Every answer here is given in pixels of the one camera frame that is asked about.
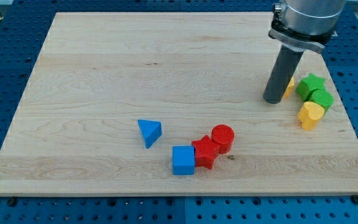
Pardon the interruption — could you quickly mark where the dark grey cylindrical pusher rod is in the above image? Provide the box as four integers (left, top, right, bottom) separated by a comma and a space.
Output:
263, 45, 303, 104

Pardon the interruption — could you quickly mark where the grey metal mounting bracket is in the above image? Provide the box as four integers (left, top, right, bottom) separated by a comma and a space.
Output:
268, 19, 336, 54

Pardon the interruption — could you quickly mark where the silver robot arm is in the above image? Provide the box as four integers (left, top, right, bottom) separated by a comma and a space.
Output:
263, 0, 346, 104

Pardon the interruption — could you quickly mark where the green star block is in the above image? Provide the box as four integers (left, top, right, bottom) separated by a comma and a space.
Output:
295, 73, 326, 101

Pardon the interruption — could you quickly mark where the green circle block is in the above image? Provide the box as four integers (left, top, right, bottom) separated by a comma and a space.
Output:
309, 90, 334, 113

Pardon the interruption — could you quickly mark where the red circle block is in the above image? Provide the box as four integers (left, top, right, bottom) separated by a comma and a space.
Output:
211, 124, 235, 154

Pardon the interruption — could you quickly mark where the red star block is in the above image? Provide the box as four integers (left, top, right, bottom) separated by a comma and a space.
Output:
191, 135, 220, 170

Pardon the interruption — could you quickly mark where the yellow block behind rod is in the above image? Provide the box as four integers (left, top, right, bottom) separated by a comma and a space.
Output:
282, 77, 295, 99

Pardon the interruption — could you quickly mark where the yellow heart block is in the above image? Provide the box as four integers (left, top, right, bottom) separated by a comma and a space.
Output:
297, 101, 325, 131

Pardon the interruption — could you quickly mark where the blue cube block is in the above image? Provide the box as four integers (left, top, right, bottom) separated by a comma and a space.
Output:
172, 146, 195, 175

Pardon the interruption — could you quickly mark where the blue triangle block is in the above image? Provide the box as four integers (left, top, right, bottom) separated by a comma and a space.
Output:
137, 119, 162, 149

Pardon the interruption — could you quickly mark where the light wooden board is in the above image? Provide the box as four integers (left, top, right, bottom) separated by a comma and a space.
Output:
0, 12, 358, 197

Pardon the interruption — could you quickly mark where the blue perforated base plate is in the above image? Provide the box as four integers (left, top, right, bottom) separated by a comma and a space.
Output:
0, 1, 358, 223

